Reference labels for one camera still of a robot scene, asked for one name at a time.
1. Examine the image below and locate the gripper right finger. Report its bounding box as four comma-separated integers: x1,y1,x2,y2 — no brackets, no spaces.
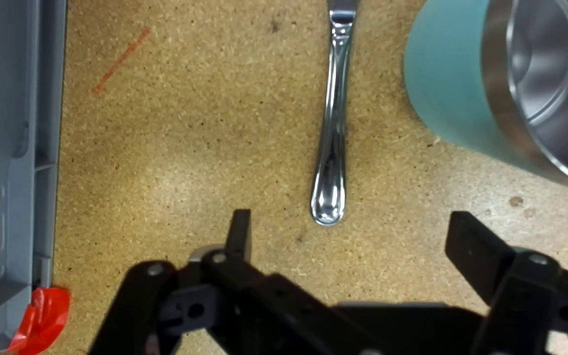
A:
445,211,568,355

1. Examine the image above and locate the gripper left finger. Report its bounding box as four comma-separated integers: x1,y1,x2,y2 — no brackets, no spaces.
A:
88,209,378,355

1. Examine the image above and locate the silver butter knife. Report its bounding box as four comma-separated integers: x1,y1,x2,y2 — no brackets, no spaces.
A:
311,0,359,227

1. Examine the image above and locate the teal steel mug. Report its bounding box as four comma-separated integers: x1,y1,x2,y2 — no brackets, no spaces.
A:
403,0,568,193

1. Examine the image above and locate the red tape piece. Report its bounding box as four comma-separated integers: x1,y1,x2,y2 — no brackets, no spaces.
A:
7,287,71,355

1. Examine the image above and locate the grey plastic crate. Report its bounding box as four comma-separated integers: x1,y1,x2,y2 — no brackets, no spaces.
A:
0,0,68,355

